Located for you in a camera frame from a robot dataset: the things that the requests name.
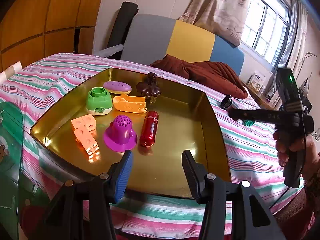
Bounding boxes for red capsule tube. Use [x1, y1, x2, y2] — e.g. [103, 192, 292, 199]
[139, 111, 159, 147]

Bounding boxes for dark brown grape ornament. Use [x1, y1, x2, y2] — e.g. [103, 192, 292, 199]
[136, 72, 161, 103]

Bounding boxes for beige patterned curtain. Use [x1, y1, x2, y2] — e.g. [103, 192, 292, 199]
[179, 0, 249, 47]

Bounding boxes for purple perforated funnel cup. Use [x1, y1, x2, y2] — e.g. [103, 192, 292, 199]
[103, 115, 138, 152]

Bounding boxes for purple oval soap box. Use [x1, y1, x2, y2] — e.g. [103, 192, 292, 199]
[103, 81, 132, 95]

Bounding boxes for green flanged spool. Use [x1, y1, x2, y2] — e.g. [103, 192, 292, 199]
[242, 120, 254, 127]

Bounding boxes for orange building block piece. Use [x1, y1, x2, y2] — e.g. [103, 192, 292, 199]
[71, 114, 99, 156]

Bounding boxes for black rolled mat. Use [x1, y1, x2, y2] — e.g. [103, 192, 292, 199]
[107, 2, 138, 48]

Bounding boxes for green white round dispenser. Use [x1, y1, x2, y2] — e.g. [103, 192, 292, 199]
[86, 87, 113, 115]

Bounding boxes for person's right hand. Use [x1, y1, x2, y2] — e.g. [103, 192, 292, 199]
[273, 131, 319, 181]

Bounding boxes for orange pig shaped piece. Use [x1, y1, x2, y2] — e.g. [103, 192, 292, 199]
[113, 93, 147, 114]

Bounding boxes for green glass side table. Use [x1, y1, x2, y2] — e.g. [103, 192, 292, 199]
[0, 101, 51, 240]

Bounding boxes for gold metal tray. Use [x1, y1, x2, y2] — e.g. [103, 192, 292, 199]
[30, 67, 232, 198]

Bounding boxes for grey yellow blue headboard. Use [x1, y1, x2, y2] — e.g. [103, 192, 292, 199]
[120, 14, 244, 75]

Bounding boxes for black lid clear jar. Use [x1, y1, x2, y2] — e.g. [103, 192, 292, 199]
[220, 95, 239, 110]

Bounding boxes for white tissue box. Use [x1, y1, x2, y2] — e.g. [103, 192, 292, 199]
[248, 71, 266, 92]

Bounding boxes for dark red quilted blanket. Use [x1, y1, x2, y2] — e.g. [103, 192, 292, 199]
[150, 54, 248, 99]

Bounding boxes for striped pink green bedsheet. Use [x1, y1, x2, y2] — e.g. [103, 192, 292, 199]
[1, 53, 302, 239]

